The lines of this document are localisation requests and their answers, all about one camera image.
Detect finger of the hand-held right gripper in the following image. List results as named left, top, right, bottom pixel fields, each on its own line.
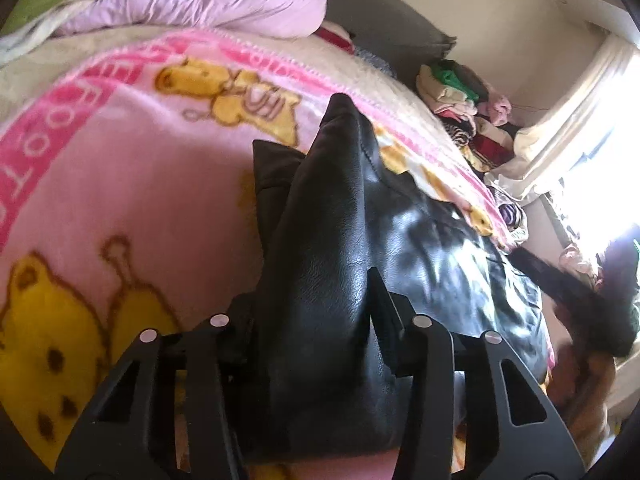
left=510, top=247, right=637, bottom=357

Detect colourful clutter on windowsill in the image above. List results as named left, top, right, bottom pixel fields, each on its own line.
left=555, top=240, right=606, bottom=291

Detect grey headboard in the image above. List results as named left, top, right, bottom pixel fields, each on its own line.
left=320, top=0, right=458, bottom=81

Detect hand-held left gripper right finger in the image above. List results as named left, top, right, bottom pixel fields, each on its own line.
left=366, top=266, right=586, bottom=480

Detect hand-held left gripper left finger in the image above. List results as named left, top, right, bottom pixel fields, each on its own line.
left=54, top=295, right=261, bottom=480

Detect bright window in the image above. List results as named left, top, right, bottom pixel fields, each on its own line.
left=550, top=70, right=640, bottom=261

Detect pile of folded clothes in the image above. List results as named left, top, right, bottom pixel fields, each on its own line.
left=416, top=60, right=521, bottom=171

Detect purple and white crumpled clothes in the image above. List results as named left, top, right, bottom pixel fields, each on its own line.
left=487, top=185, right=531, bottom=248

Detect pink bear printed blanket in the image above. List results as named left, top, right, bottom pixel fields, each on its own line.
left=0, top=27, right=556, bottom=480

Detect person's right hand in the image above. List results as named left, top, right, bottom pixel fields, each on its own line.
left=552, top=305, right=618, bottom=441

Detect black leather jacket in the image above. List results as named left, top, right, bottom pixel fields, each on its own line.
left=245, top=92, right=553, bottom=468

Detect grey patterned cloth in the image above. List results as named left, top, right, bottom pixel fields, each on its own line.
left=352, top=47, right=399, bottom=79

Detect cream and green quilt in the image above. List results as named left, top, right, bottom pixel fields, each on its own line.
left=0, top=0, right=132, bottom=66

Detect cream fleece bedspread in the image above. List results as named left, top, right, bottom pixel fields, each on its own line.
left=0, top=25, right=496, bottom=196

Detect red pillow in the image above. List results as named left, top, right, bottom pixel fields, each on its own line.
left=315, top=22, right=356, bottom=54

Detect white curtain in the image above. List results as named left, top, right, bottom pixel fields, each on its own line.
left=485, top=35, right=640, bottom=206

